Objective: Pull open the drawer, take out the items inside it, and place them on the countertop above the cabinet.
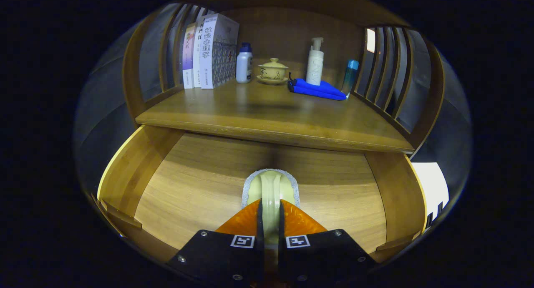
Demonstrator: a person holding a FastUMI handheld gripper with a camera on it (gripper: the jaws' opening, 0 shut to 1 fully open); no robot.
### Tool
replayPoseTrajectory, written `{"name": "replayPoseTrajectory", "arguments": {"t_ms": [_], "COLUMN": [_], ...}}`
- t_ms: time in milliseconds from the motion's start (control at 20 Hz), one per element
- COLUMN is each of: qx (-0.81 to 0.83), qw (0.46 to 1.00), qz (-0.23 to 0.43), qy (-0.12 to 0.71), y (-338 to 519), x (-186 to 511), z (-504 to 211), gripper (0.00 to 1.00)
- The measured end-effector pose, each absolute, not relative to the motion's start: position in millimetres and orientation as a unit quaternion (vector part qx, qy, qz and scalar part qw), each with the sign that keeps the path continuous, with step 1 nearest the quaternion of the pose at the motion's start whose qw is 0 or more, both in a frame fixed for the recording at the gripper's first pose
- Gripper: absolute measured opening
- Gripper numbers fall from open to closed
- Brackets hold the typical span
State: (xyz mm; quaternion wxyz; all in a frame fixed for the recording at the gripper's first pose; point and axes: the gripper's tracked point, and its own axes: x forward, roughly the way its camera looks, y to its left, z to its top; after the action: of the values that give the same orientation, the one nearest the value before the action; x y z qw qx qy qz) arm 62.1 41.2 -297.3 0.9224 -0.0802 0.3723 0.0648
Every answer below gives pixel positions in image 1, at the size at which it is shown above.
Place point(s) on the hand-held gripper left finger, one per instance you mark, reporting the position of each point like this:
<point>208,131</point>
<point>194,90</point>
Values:
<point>260,238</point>

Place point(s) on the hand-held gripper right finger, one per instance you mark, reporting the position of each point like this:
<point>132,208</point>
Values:
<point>282,238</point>

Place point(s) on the wooden drawer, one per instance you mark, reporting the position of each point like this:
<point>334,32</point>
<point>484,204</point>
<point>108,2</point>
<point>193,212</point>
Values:
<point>200,188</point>

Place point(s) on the wooden countertop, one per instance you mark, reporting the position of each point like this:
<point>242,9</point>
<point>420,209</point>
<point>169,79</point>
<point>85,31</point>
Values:
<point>258,112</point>

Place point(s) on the wooden cabinet with slatted sides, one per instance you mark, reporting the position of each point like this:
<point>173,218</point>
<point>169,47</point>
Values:
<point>288,29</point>

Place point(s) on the blue folded cloth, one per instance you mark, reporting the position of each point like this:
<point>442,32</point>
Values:
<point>317,89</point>

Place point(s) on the white grey printer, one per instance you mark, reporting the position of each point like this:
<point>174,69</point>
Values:
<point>429,183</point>

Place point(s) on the yellow lidded teacup with saucer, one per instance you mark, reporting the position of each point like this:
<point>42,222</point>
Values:
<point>273,71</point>

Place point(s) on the white bottle with blue cap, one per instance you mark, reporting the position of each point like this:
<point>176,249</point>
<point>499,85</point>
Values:
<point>244,64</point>

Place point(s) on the teal blue bottle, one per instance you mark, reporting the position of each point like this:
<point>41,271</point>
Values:
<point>349,77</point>

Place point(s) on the white pump bottle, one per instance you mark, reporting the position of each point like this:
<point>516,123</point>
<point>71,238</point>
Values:
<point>315,64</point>

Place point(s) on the pink purple book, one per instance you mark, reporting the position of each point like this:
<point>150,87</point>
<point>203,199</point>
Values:
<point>188,58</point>

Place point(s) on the thick white book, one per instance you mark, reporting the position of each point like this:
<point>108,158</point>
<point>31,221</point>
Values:
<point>215,50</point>

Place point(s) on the thin white book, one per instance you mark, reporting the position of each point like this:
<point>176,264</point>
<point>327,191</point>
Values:
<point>197,54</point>

